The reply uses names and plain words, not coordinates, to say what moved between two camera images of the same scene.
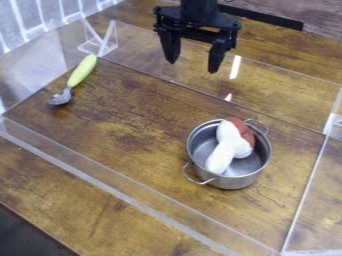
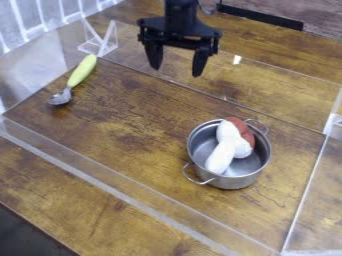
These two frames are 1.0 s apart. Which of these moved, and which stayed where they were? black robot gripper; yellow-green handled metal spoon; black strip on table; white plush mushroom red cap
Moved: black robot gripper
Stayed: yellow-green handled metal spoon; white plush mushroom red cap; black strip on table
